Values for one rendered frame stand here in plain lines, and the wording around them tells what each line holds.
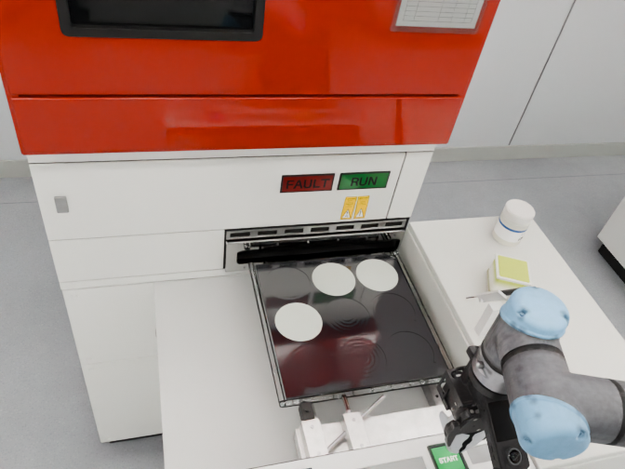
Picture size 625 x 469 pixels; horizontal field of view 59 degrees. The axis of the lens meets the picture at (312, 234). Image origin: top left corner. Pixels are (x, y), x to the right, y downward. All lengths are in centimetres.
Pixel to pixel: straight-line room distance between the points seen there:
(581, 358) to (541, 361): 58
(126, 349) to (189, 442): 49
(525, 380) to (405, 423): 48
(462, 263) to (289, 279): 40
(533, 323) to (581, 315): 65
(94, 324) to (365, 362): 68
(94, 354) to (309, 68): 94
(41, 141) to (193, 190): 31
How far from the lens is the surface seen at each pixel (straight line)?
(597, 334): 135
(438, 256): 133
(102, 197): 118
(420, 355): 121
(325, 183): 122
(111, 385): 170
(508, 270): 126
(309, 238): 131
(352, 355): 117
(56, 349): 231
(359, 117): 108
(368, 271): 133
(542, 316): 72
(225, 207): 121
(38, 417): 217
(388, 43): 102
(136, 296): 140
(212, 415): 116
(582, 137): 391
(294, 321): 119
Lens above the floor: 184
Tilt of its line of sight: 43 degrees down
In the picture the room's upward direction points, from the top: 11 degrees clockwise
